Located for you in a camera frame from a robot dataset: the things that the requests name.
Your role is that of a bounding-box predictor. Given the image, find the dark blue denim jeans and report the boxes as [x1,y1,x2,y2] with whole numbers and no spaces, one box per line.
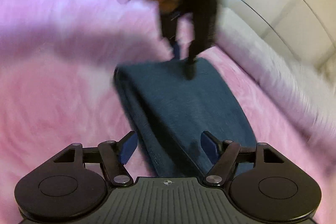
[113,58,257,177]

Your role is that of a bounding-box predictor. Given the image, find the white quilted duvet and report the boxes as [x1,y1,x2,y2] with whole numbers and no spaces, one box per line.
[216,0,335,141]

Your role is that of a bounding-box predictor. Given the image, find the pink rose pattern blanket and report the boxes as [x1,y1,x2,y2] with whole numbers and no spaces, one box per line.
[1,0,335,223]

